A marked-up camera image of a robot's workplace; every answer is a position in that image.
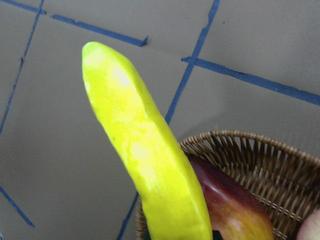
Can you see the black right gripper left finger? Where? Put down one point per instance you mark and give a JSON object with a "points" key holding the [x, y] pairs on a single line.
{"points": [[146, 235]]}

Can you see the brown wicker basket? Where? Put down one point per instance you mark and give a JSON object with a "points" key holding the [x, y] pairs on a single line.
{"points": [[284, 179]]}

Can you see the pink peach front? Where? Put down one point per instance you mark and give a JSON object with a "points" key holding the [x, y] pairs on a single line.
{"points": [[310, 229]]}

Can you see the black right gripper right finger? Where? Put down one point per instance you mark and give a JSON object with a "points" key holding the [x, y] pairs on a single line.
{"points": [[216, 235]]}

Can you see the yellow banana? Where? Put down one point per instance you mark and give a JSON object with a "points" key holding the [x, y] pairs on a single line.
{"points": [[171, 196]]}

